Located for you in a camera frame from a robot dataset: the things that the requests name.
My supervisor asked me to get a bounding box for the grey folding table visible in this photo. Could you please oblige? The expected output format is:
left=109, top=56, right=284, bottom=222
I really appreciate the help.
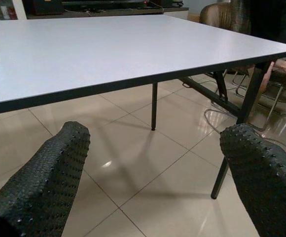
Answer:
left=0, top=14, right=286, bottom=199

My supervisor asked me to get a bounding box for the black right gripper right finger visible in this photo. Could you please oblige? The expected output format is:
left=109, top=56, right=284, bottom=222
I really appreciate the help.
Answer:
left=218, top=123, right=286, bottom=237

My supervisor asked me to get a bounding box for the chrome frame chair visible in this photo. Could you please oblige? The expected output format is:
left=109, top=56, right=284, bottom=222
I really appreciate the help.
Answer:
left=253, top=69, right=286, bottom=132

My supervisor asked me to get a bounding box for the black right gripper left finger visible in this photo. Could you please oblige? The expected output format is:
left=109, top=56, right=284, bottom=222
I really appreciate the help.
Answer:
left=0, top=121, right=92, bottom=237

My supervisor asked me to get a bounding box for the brown padded chair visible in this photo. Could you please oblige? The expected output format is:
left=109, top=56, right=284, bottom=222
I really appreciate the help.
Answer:
left=199, top=2, right=257, bottom=96

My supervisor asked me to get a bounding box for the person in dark clothes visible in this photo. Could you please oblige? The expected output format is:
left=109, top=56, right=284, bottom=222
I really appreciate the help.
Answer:
left=250, top=0, right=286, bottom=99

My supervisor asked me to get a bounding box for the grey floor cable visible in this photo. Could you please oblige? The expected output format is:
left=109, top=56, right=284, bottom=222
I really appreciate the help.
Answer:
left=204, top=108, right=241, bottom=135

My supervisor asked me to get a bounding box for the white display shelf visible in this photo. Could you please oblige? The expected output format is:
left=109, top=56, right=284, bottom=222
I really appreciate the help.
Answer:
left=0, top=0, right=28, bottom=22

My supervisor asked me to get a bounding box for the black TV cabinet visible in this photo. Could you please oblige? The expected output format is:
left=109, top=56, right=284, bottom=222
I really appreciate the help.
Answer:
left=26, top=0, right=190, bottom=20

